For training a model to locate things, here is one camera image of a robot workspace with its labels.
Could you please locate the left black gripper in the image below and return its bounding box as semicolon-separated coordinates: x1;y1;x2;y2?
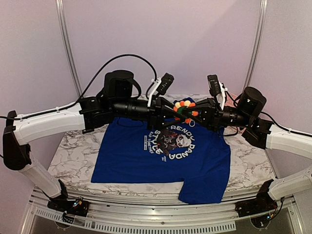
112;95;187;131

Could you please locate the orange yellow flower brooch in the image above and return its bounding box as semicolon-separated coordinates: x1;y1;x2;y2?
172;99;199;127

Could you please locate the left aluminium frame post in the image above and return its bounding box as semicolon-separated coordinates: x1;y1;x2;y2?
55;0;82;97

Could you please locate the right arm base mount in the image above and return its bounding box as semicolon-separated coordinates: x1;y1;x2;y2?
235;195;277;217

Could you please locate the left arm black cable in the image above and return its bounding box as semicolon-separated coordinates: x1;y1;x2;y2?
0;54;158;159

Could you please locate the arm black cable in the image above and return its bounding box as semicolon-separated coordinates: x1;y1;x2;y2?
0;54;158;159
219;82;312;217

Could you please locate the aluminium frame post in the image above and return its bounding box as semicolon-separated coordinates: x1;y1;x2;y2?
55;0;82;97
243;0;268;89

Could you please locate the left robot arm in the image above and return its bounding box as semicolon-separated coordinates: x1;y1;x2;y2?
2;70;176;212

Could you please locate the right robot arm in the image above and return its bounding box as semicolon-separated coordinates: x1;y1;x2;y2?
182;87;312;158

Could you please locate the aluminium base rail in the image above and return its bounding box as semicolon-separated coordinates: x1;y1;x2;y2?
21;188;305;234

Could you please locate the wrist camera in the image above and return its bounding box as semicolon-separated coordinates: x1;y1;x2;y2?
207;75;228;110
145;73;174;107

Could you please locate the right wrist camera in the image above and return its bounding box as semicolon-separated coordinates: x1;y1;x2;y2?
207;75;228;110

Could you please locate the right aluminium frame post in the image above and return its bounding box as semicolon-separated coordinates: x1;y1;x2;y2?
243;0;268;89

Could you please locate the blue printed t-shirt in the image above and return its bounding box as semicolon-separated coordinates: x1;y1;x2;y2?
91;117;231;204

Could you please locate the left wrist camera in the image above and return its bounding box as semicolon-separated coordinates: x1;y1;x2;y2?
145;73;174;107

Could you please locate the pink plastic basket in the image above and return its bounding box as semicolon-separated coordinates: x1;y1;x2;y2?
224;92;247;135

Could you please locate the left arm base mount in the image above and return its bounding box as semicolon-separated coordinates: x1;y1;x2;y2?
47;195;90;217

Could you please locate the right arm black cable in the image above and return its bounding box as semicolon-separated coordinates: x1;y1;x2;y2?
219;82;312;217

